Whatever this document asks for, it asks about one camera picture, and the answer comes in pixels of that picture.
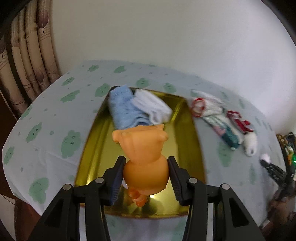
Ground white fluffy plush item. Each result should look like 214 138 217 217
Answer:
243 132 258 157

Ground beige patterned curtain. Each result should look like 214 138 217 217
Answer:
1 1 60 118

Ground gold red toffee tin box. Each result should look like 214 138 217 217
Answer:
74 91 206 218

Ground green cloud pattern tablecloth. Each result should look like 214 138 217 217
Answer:
2 60 287 241

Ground white sock with red trim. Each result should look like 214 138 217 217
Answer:
191 89 224 118

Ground teal white plastic packet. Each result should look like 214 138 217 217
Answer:
202 115 243 150

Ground white knit sock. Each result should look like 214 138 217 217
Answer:
132 89 172 125

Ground red grey fabric garment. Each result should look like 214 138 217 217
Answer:
226 110 254 134

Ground orange rubber toy figure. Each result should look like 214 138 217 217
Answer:
112 124 169 207

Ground light blue knit sock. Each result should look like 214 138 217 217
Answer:
108 85 151 130

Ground dark wooden side cabinet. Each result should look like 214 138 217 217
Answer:
276 132 295 176

